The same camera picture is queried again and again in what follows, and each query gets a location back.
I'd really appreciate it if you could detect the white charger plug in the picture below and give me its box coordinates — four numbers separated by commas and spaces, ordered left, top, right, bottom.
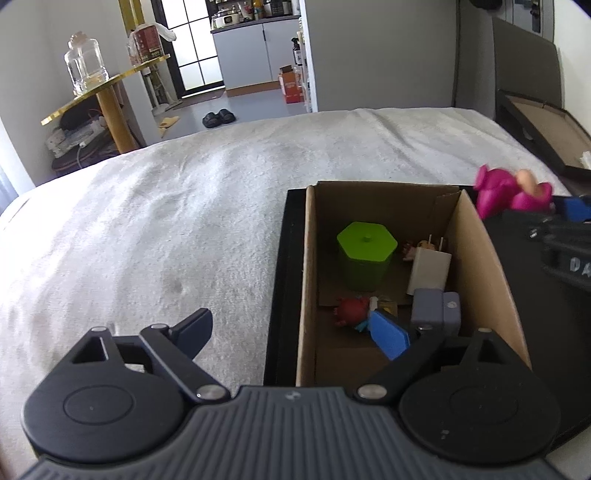
406, 235, 452, 298

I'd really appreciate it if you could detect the gold metal post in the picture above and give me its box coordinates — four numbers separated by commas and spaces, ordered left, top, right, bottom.
119, 0, 146, 33

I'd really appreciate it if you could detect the clear glass jar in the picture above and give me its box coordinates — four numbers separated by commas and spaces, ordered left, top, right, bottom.
65, 31, 110, 96

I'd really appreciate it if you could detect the red and blue toy figure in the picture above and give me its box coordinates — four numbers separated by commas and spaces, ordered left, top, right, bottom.
333, 296, 372, 333

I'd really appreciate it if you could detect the black shallow tray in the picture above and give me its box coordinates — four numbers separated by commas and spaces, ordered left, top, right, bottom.
263, 187, 591, 453

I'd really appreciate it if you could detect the dark door mat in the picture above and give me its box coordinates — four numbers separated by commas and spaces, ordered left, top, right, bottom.
178, 90, 227, 109

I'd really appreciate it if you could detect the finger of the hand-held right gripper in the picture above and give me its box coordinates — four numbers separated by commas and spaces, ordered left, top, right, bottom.
551, 194, 591, 224
526, 222, 591, 239

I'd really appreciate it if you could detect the orange carton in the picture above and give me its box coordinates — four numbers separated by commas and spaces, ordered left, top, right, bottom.
278, 65, 305, 104

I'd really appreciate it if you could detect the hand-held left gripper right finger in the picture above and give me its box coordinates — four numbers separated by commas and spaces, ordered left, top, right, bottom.
355, 309, 518, 402

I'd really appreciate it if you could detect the magenta toy figure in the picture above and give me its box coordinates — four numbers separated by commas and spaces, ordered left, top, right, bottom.
475, 165, 553, 220

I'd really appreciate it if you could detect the white floor stand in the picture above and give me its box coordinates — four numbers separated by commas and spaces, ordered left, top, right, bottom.
143, 65, 178, 116

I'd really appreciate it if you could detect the beige block toy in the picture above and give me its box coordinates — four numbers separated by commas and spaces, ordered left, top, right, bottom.
369, 298, 399, 319

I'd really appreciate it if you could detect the black box with cardboard liner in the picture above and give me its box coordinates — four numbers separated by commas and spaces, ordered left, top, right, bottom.
496, 89, 591, 181

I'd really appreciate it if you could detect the grey padded headboard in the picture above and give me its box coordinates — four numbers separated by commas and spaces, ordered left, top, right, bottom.
455, 16, 573, 121

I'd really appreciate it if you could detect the brown cardboard box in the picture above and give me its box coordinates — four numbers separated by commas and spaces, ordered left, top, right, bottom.
295, 181, 532, 388

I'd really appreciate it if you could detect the white power strip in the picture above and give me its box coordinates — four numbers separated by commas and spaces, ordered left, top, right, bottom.
46, 121, 107, 153

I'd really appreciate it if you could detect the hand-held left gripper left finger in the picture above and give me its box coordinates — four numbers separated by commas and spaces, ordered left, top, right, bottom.
62, 308, 232, 405

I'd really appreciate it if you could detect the black framed glass door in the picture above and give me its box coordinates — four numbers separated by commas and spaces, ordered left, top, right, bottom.
154, 0, 227, 97

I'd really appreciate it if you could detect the white kitchen cabinet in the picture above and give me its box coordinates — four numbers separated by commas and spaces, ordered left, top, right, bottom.
210, 16, 303, 95

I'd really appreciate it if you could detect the grey rectangular case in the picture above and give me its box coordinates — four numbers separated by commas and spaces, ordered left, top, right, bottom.
410, 288, 461, 335

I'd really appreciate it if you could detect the gold round side table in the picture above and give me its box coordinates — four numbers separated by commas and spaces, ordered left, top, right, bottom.
41, 54, 171, 155

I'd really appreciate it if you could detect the white blanket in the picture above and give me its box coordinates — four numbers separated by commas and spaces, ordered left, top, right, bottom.
0, 107, 571, 480

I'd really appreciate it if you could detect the red labelled bottle in bag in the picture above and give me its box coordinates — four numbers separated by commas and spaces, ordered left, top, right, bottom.
127, 22, 177, 66

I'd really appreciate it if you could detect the green hexagonal lidded container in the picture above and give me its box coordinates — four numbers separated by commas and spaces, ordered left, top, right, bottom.
337, 222, 398, 291

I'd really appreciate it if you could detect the brown-haired toy figure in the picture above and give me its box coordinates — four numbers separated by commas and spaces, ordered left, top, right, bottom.
401, 239, 435, 262

